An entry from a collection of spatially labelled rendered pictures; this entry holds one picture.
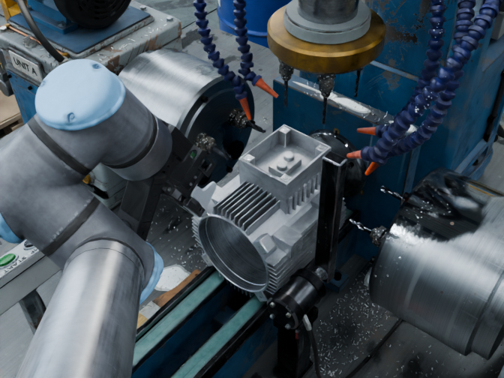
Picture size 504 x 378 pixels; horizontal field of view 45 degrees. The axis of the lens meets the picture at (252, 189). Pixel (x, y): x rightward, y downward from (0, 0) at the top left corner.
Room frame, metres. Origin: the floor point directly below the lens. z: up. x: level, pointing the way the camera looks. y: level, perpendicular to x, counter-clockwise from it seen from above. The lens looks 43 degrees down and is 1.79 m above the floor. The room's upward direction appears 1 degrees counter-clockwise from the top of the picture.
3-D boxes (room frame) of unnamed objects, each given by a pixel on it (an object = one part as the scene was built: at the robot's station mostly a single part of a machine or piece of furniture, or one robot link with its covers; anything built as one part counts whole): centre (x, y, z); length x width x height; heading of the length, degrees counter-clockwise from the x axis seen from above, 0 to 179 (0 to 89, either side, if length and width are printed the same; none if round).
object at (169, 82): (1.05, 0.18, 1.04); 0.37 x 0.25 x 0.25; 50
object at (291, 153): (0.77, -0.06, 1.11); 0.12 x 0.11 x 0.07; 139
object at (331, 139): (0.89, -0.15, 1.01); 0.15 x 0.02 x 0.15; 50
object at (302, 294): (0.69, -0.21, 0.92); 0.45 x 0.13 x 0.24; 140
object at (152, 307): (0.73, 0.18, 0.80); 0.21 x 0.05 x 0.01; 139
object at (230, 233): (0.74, -0.03, 1.01); 0.20 x 0.19 x 0.19; 139
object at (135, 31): (1.21, 0.36, 0.99); 0.35 x 0.31 x 0.37; 50
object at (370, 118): (0.94, -0.19, 0.97); 0.30 x 0.11 x 0.34; 50
